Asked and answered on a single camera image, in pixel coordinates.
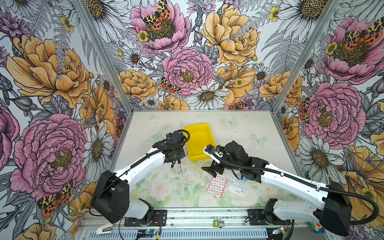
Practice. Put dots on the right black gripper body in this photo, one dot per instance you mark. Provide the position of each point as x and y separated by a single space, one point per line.
216 166

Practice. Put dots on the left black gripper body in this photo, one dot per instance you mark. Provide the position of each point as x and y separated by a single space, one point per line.
175 154

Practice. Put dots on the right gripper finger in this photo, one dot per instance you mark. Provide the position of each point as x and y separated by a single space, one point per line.
210 171
220 169

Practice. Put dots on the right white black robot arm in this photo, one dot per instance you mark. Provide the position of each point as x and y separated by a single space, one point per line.
320 203

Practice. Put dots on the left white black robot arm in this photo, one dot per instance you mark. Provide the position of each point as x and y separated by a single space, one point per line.
112 195

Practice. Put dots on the yellow plastic bin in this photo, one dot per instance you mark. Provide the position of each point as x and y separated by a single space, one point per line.
200 137

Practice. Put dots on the pink patterned packet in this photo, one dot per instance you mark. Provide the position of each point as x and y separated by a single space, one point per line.
217 186

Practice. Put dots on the white blue packet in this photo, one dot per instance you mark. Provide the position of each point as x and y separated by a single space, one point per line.
237 185

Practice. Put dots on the small green circuit board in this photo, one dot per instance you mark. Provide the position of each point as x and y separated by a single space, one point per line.
146 233

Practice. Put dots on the white stapler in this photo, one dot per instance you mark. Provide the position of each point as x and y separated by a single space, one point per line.
105 229

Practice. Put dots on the colourful flower toy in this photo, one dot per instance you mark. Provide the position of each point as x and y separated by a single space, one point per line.
317 227

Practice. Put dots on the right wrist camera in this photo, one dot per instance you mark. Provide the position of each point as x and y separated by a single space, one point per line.
210 150

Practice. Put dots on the aluminium rail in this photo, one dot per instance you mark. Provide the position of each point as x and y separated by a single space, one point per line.
196 218

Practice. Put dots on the small green rail module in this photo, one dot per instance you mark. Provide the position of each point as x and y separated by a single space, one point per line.
218 223

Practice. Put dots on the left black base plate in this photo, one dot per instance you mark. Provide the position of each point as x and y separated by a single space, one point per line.
158 218

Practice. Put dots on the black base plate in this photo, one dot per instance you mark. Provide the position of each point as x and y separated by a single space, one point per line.
158 218
257 217

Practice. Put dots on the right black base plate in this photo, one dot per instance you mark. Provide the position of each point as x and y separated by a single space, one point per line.
257 217

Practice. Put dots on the grey slotted cable duct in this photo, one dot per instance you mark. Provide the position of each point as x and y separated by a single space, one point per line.
186 234

